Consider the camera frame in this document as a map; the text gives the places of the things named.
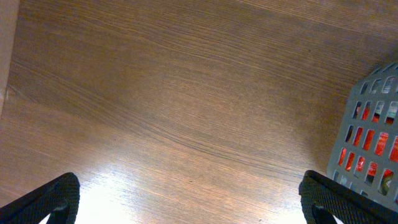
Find orange spaghetti packet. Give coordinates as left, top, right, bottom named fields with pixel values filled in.
left=333, top=101, right=397, bottom=195

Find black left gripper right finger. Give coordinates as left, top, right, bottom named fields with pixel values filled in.
left=298, top=170, right=397, bottom=224

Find grey plastic basket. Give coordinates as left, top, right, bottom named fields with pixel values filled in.
left=326, top=62, right=397, bottom=211

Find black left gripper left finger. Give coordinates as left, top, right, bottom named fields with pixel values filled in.
left=1, top=172, right=80, bottom=224

